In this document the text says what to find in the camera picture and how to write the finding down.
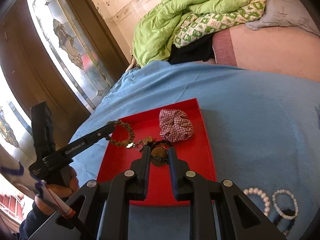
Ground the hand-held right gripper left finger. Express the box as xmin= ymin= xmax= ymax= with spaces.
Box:
xmin=55 ymin=145 xmax=152 ymax=240

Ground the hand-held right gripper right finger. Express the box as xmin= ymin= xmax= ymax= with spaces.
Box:
xmin=167 ymin=146 xmax=288 ymax=240

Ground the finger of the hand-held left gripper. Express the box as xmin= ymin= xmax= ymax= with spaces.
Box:
xmin=90 ymin=124 xmax=116 ymax=145

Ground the leopard print scrunchie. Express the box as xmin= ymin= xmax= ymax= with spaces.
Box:
xmin=105 ymin=120 xmax=135 ymax=148

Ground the gold pendant chain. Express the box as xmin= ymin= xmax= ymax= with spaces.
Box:
xmin=126 ymin=136 xmax=169 ymax=167

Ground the red cardboard box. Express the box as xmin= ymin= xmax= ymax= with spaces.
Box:
xmin=96 ymin=98 xmax=217 ymax=207

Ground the red checked scrunchie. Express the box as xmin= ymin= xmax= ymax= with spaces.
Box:
xmin=159 ymin=109 xmax=193 ymax=143

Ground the person's left forearm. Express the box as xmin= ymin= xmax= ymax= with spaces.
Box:
xmin=19 ymin=205 xmax=58 ymax=240

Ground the person's left hand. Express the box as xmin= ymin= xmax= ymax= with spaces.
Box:
xmin=34 ymin=166 xmax=80 ymax=216

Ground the wooden stained glass door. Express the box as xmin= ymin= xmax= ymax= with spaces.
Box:
xmin=0 ymin=0 xmax=129 ymax=155

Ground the blue blanket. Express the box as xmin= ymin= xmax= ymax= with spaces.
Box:
xmin=69 ymin=60 xmax=320 ymax=240

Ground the black cloth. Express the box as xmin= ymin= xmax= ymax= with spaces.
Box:
xmin=168 ymin=34 xmax=216 ymax=65

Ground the black scrunchie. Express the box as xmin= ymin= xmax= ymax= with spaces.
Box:
xmin=272 ymin=209 xmax=300 ymax=233

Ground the green quilt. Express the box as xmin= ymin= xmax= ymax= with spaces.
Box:
xmin=131 ymin=0 xmax=268 ymax=68

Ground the pink mattress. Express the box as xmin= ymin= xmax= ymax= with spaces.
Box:
xmin=212 ymin=26 xmax=320 ymax=80

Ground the grey pillow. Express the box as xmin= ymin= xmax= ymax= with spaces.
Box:
xmin=245 ymin=0 xmax=318 ymax=34

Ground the white striped cord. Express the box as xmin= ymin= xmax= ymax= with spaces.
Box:
xmin=0 ymin=160 xmax=76 ymax=219

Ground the large pearl bracelet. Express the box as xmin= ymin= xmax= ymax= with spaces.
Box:
xmin=243 ymin=187 xmax=271 ymax=217

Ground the small pearl bracelet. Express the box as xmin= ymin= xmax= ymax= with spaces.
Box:
xmin=272 ymin=189 xmax=299 ymax=220

